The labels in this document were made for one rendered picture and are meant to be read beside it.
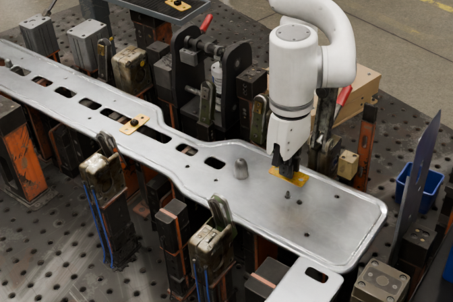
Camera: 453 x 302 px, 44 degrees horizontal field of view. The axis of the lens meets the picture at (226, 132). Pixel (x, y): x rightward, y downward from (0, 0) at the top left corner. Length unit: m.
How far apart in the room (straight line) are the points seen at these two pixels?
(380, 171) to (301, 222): 0.63
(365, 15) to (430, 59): 0.66
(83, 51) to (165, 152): 0.47
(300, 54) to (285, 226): 0.40
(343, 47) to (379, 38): 2.82
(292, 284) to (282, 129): 0.29
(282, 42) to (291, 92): 0.10
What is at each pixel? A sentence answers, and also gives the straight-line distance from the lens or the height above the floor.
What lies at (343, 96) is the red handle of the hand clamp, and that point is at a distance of 1.32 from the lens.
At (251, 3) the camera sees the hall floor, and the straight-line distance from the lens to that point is 4.24.
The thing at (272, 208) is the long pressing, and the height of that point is 1.00.
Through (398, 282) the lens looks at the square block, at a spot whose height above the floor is 1.06.
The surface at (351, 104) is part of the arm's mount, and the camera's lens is 1.92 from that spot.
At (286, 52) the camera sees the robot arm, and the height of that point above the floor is 1.40.
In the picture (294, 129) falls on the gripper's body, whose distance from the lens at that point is 1.08.
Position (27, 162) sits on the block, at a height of 0.85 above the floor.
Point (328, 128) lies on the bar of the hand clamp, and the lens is 1.27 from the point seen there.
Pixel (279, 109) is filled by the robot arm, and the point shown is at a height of 1.27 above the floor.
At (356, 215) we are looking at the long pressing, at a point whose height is 1.00.
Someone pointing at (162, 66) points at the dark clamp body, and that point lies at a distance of 1.55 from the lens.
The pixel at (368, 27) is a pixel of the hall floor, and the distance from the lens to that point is 3.95.
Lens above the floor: 1.91
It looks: 40 degrees down
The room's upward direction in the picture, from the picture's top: 4 degrees counter-clockwise
